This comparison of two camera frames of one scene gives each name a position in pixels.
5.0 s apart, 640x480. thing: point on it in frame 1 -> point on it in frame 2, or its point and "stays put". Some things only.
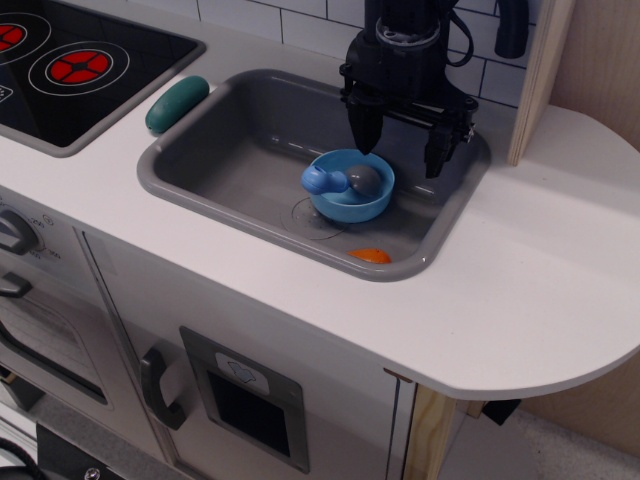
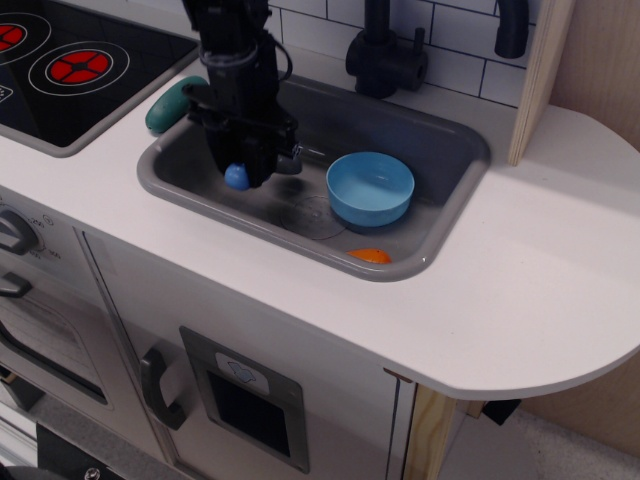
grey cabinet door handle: x=153 y=368 stays put
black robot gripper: x=403 y=70 -> x=240 y=109
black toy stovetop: x=72 y=75 stays put
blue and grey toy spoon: x=363 y=180 -> x=237 y=175
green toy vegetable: x=177 y=104 stays put
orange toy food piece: x=371 y=254 stays put
